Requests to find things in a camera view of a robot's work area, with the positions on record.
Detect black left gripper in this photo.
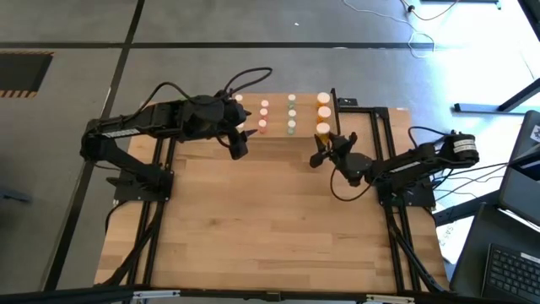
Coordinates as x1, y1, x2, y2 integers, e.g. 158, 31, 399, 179
185, 90, 259, 161

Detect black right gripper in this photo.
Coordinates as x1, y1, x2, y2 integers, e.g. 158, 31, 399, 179
309, 131, 375, 187

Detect black support bar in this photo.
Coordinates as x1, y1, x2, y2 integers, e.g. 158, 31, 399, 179
433, 189, 500, 225

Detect white paper sheet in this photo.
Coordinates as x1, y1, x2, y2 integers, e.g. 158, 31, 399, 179
434, 202, 472, 265

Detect black monitor with sticker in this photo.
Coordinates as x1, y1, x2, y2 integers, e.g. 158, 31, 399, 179
508, 109, 540, 170

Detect black laptop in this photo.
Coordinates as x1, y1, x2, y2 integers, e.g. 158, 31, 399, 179
449, 166, 540, 304

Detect dark floor hatch striped edge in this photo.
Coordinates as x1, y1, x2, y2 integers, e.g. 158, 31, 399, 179
0, 50, 55, 99

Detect wooden shelf black metal frame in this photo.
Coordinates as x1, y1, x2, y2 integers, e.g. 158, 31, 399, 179
227, 86, 341, 155

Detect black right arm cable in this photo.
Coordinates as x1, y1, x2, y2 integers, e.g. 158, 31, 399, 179
329, 167, 375, 203

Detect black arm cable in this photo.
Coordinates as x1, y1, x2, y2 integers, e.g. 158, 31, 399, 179
141, 66, 274, 111
329, 167, 375, 203

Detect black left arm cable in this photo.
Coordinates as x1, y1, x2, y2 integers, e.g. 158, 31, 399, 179
141, 66, 274, 111

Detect black floor cables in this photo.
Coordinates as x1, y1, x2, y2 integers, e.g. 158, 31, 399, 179
434, 162, 510, 204

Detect white floor cable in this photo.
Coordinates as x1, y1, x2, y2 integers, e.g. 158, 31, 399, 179
341, 0, 436, 59

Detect dark floor cable with plug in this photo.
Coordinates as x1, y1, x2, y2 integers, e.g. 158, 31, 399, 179
400, 0, 459, 22

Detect black desk leg frame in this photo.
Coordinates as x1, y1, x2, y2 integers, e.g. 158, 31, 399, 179
453, 77, 540, 114

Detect black aluminium table frame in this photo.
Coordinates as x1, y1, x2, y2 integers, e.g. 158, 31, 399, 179
0, 97, 461, 304

